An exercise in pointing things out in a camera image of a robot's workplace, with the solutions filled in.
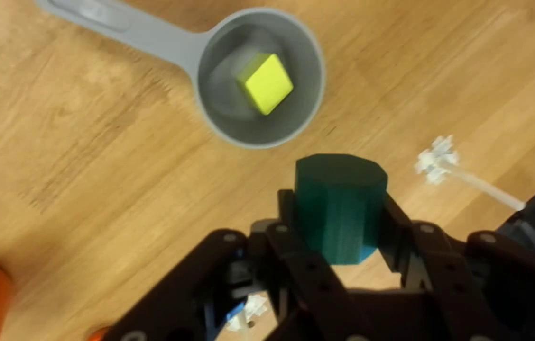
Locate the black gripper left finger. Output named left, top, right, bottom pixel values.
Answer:
left=106, top=188, right=353, bottom=341

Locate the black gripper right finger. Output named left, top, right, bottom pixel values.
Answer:
left=375, top=190, right=535, bottom=341

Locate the green block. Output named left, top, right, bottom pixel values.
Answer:
left=292, top=152, right=389, bottom=266

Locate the yellow block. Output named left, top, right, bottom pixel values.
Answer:
left=237, top=52, right=296, bottom=118

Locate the grey measuring cup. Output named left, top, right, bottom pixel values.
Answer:
left=32, top=0, right=328, bottom=152

